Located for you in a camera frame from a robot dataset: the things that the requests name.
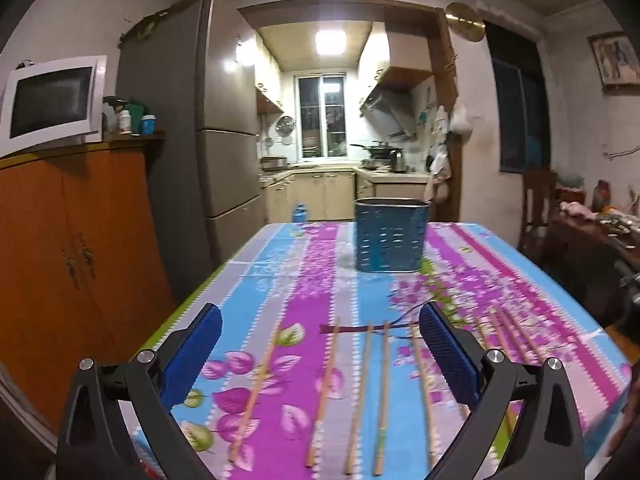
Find wooden chopstick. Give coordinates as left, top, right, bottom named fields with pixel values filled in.
left=499, top=309, right=544, bottom=364
left=489, top=308, right=512, bottom=359
left=229, top=324, right=280, bottom=464
left=409, top=322, right=437, bottom=471
left=343, top=323, right=373, bottom=476
left=372, top=322, right=390, bottom=477
left=474, top=316, right=516, bottom=438
left=305, top=318, right=340, bottom=468

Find kitchen counter cabinets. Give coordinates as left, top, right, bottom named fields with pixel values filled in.
left=259, top=165, right=431, bottom=223

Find kitchen window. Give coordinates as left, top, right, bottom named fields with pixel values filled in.
left=296, top=74, right=347, bottom=159

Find kitchen ceiling light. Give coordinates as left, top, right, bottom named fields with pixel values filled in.
left=314, top=29, right=348, bottom=58

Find orange wooden cabinet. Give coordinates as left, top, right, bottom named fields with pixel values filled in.
left=1, top=136, right=176, bottom=431

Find dark wooden side table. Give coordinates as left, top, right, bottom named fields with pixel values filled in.
left=542, top=210, right=639, bottom=334

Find colourful floral tablecloth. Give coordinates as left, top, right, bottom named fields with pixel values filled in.
left=117, top=220, right=633, bottom=480

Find dark wooden chair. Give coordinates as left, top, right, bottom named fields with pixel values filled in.
left=518, top=169, right=558, bottom=260

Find blue perforated utensil basket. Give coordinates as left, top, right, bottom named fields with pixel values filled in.
left=355, top=197, right=431, bottom=273

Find blue water bottle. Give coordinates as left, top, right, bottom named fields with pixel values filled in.
left=292, top=204, right=308, bottom=223

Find white bottle on cabinet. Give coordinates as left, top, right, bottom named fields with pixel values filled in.
left=117, top=110, right=132, bottom=134

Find blue lidded jar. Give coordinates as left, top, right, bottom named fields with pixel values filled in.
left=139, top=114, right=156, bottom=136

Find white plastic bag hanging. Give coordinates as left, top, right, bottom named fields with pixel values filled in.
left=449, top=96, right=473, bottom=136

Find black wok on stove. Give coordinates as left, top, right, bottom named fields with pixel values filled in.
left=350, top=143, right=402, bottom=159

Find green container on cabinet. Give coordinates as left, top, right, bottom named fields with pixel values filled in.
left=125, top=101, right=148, bottom=134

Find white microwave oven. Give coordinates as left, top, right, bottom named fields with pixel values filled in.
left=1, top=55, right=107, bottom=156

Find range hood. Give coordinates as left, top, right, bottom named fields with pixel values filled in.
left=360, top=84, right=416, bottom=139

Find dark window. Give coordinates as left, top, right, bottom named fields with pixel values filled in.
left=485, top=23, right=551, bottom=174

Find grey refrigerator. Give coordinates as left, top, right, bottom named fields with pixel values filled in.
left=115, top=0, right=265, bottom=300

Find framed wall picture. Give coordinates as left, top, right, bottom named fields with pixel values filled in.
left=588, top=32, right=639, bottom=93

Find gold round wall plate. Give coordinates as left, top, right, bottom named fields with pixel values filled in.
left=445, top=2, right=486, bottom=42

